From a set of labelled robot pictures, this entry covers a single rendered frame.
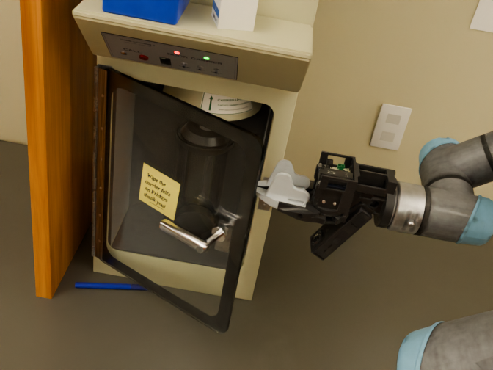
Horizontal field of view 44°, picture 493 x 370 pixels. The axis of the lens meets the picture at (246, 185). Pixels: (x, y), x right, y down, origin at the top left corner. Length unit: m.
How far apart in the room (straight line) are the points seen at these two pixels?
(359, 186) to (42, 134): 0.49
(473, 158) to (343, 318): 0.44
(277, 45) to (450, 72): 0.70
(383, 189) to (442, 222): 0.10
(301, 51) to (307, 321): 0.59
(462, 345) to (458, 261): 0.83
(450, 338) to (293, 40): 0.43
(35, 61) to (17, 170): 0.64
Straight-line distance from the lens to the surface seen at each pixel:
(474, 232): 0.94
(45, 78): 0.95
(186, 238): 0.93
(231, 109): 1.02
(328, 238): 0.93
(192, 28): 0.83
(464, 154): 1.00
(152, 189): 1.01
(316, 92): 1.44
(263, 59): 0.84
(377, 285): 1.35
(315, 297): 1.27
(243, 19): 0.84
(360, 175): 0.90
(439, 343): 0.70
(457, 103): 1.49
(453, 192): 0.95
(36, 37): 0.92
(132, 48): 0.90
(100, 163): 1.07
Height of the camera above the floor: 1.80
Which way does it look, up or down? 34 degrees down
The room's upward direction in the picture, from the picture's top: 11 degrees clockwise
